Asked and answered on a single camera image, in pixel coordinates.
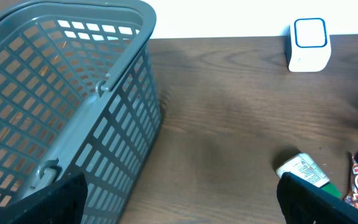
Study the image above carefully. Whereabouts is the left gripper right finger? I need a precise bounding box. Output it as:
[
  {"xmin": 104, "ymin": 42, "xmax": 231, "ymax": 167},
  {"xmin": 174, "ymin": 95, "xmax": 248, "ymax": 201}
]
[{"xmin": 277, "ymin": 172, "xmax": 358, "ymax": 224}]

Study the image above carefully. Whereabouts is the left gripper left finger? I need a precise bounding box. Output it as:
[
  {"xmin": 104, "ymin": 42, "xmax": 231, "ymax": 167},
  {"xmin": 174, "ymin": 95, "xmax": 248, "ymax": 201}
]
[{"xmin": 0, "ymin": 172, "xmax": 88, "ymax": 224}]

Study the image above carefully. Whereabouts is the white bottle green cap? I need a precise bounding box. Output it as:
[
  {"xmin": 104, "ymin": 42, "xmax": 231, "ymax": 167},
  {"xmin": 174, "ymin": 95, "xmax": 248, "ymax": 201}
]
[{"xmin": 275, "ymin": 152, "xmax": 342, "ymax": 198}]

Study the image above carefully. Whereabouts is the white barcode scanner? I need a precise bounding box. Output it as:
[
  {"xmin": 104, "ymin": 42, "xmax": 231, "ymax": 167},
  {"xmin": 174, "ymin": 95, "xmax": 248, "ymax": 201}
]
[{"xmin": 285, "ymin": 17, "xmax": 331, "ymax": 72}]

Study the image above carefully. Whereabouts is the grey plastic shopping basket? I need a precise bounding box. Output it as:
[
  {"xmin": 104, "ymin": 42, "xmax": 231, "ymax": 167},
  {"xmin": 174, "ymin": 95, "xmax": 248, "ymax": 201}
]
[{"xmin": 0, "ymin": 1, "xmax": 161, "ymax": 223}]

